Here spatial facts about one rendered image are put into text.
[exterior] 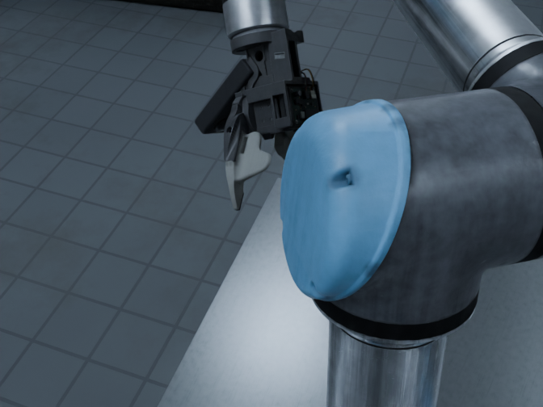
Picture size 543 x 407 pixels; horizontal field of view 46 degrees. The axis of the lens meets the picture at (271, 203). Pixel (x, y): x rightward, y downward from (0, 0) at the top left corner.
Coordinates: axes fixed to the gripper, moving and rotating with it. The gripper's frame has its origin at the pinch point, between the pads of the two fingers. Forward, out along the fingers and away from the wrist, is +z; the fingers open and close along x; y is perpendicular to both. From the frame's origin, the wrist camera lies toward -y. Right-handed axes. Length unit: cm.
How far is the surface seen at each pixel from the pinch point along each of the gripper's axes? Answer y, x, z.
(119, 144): -165, 115, -25
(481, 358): 10.5, 33.8, 30.6
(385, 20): -104, 260, -74
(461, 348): 7.7, 33.4, 28.9
